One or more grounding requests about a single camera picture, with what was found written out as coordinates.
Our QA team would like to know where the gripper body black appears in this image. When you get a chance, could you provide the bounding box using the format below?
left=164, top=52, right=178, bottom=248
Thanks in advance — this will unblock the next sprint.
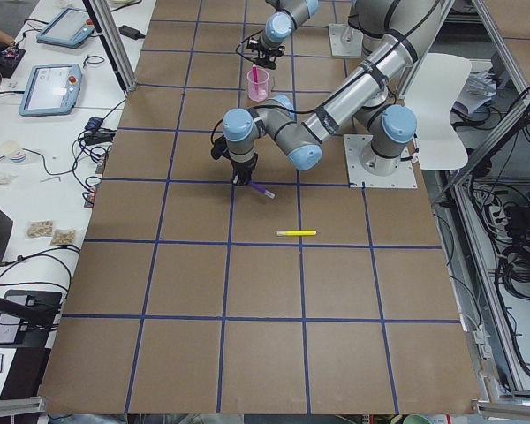
left=210, top=136, right=258, bottom=177
left=246, top=37, right=285, bottom=60

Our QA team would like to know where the pink pen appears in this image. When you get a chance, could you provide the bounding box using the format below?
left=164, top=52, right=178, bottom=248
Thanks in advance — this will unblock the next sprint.
left=248, top=65, right=261, bottom=102

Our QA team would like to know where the pink mesh cup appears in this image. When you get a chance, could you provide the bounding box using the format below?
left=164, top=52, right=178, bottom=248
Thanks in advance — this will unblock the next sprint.
left=246, top=66, right=269, bottom=102

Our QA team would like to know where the purple pen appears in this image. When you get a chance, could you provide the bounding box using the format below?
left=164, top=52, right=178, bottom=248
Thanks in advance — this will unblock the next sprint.
left=247, top=181, right=276, bottom=199

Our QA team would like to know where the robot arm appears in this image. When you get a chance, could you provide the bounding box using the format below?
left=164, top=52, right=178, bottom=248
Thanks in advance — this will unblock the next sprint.
left=210, top=1, right=442, bottom=186
left=244, top=1, right=416, bottom=87

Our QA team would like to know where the white paper cup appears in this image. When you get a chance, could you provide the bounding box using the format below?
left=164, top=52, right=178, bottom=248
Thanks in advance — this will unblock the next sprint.
left=0, top=140, right=27, bottom=163

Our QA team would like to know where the yellow pen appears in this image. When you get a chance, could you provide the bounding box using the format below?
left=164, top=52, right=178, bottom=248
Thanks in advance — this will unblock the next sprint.
left=276, top=230, right=317, bottom=237

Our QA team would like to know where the black power adapter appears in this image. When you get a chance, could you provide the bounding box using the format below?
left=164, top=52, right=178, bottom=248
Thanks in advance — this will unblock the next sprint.
left=118, top=25, right=145, bottom=40

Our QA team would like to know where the white chair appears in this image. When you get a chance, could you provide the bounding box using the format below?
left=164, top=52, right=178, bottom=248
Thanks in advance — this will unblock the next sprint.
left=404, top=53, right=472, bottom=170

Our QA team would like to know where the far teach pendant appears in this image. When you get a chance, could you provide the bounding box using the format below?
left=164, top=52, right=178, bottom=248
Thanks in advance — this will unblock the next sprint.
left=36, top=7, right=95, bottom=49

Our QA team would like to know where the teach pendant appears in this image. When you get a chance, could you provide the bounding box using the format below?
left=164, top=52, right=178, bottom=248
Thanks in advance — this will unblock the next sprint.
left=19, top=64, right=82, bottom=117
left=36, top=7, right=95, bottom=49

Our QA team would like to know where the near teach pendant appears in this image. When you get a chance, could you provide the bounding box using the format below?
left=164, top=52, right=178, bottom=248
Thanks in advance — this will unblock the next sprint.
left=19, top=64, right=82, bottom=117

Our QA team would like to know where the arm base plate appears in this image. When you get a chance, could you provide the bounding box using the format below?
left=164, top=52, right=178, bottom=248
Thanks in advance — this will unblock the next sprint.
left=344, top=134, right=418, bottom=190
left=328, top=24, right=382, bottom=59

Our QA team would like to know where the aluminium frame post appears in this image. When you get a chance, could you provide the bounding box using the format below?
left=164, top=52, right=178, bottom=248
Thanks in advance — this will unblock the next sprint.
left=82, top=0, right=137, bottom=93

